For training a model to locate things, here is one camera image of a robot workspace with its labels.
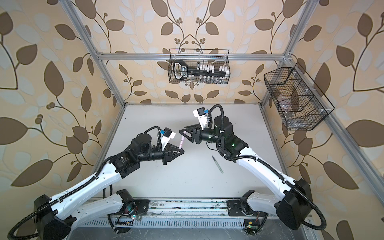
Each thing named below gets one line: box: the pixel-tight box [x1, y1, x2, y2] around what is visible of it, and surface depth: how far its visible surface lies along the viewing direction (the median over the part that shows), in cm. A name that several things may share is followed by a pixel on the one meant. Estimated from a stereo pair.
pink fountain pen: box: [179, 131, 187, 149], surface depth 67 cm
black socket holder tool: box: [173, 60, 230, 80], surface depth 84 cm
